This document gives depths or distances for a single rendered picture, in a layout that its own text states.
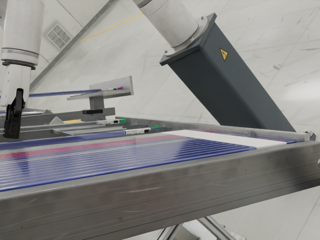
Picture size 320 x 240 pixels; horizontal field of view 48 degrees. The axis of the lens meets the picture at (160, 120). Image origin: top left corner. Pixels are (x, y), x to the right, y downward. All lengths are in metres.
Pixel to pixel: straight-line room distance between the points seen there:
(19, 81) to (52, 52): 7.88
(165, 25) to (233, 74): 0.29
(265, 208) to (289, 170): 1.03
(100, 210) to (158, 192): 0.06
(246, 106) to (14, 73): 0.79
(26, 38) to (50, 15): 7.99
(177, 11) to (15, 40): 0.54
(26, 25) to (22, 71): 0.10
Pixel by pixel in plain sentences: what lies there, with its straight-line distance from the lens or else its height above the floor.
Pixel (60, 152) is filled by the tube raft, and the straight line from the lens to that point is 0.53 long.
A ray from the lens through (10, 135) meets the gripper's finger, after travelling 0.91.
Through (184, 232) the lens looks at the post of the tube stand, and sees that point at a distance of 1.57.
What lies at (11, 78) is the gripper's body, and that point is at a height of 1.03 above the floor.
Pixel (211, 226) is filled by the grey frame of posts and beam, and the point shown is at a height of 0.17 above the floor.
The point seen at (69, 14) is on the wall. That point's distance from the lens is 9.01.
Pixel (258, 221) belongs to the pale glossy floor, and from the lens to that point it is 1.51.
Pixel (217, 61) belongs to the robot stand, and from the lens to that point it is 1.23.
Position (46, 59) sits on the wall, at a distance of 8.69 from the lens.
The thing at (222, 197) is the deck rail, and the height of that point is 0.82.
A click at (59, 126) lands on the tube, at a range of 0.94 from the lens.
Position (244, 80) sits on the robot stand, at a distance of 1.33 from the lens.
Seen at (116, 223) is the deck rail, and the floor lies 0.91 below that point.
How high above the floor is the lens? 1.09
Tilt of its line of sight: 25 degrees down
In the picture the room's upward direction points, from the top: 44 degrees counter-clockwise
